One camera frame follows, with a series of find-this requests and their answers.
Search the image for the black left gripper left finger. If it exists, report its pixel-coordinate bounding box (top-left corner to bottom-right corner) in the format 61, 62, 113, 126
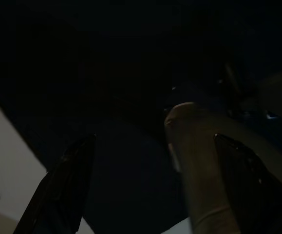
13, 133, 97, 234

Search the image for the light wooden table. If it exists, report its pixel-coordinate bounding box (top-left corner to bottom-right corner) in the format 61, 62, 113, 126
163, 101, 282, 234

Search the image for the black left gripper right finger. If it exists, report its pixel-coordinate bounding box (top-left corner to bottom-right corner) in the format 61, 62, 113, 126
213, 133, 282, 234

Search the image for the black floor mat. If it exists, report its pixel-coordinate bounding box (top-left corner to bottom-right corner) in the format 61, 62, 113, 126
0, 73, 195, 231

